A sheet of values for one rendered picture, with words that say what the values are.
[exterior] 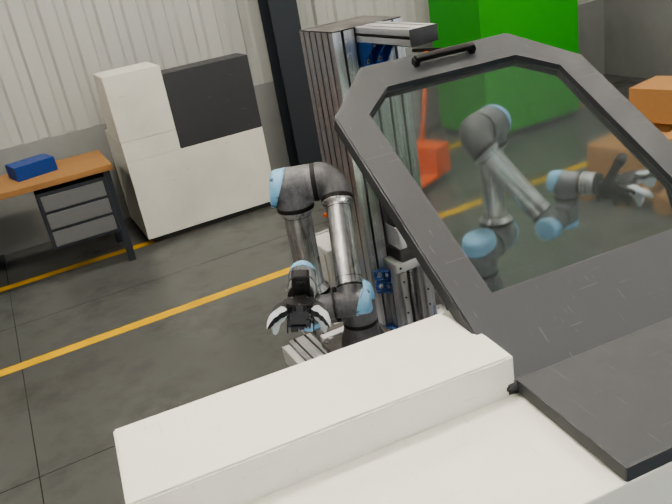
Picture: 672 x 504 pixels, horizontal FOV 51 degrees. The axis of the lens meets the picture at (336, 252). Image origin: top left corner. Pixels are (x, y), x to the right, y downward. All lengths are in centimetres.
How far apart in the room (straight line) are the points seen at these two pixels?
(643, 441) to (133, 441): 84
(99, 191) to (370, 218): 415
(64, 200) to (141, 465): 513
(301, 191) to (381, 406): 101
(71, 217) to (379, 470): 530
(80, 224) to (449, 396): 530
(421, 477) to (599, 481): 27
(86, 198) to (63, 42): 177
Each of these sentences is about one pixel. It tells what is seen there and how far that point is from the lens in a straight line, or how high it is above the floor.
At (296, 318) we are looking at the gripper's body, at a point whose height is 143.
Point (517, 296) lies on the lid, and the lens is 147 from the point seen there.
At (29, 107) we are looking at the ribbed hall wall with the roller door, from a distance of 747.
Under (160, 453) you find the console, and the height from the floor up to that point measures 155.
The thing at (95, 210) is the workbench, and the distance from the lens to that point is 634.
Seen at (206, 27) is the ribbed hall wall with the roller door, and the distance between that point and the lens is 769.
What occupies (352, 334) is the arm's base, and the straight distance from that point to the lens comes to 232.
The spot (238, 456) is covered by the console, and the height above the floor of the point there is 155.
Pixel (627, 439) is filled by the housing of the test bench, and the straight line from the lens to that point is 123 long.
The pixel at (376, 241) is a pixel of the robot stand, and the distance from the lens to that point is 244.
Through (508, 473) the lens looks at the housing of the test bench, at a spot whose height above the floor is 147.
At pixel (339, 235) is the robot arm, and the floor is 151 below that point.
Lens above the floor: 228
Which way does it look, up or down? 23 degrees down
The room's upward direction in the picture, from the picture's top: 10 degrees counter-clockwise
